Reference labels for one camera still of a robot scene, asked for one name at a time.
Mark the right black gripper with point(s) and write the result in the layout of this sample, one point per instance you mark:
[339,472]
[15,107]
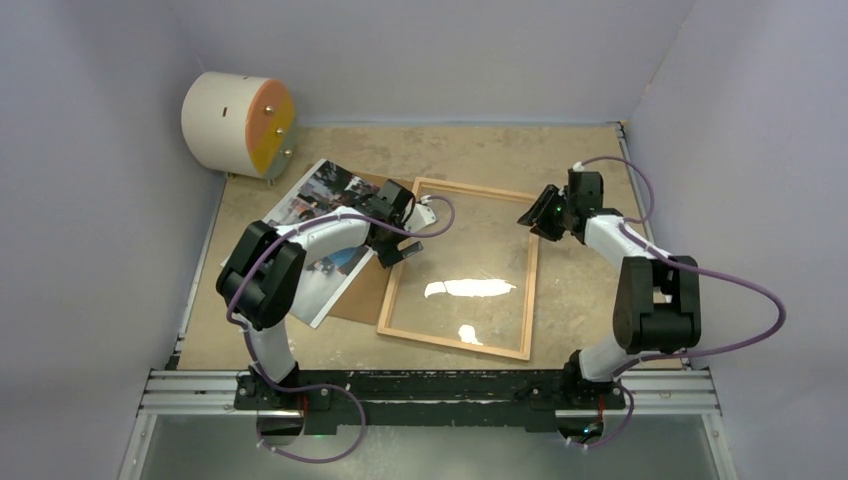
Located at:
[538,215]

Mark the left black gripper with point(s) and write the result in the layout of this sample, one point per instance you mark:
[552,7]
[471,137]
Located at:
[390,253]

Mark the wooden picture frame with glass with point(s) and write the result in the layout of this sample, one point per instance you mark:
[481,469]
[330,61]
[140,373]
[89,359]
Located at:
[384,327]

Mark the glossy printed photo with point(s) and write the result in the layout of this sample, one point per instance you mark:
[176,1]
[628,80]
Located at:
[323,188]

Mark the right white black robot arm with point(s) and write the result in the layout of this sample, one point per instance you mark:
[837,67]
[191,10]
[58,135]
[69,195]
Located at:
[657,304]

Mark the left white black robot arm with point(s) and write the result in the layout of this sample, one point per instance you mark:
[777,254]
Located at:
[260,279]

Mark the brown cardboard backing board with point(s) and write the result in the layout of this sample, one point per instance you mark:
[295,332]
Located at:
[360,302]

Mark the white cylindrical drum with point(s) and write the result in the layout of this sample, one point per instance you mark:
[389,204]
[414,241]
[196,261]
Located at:
[239,124]

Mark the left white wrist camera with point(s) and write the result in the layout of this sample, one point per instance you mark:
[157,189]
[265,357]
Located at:
[419,215]

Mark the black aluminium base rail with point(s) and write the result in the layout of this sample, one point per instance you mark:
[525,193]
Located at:
[537,401]

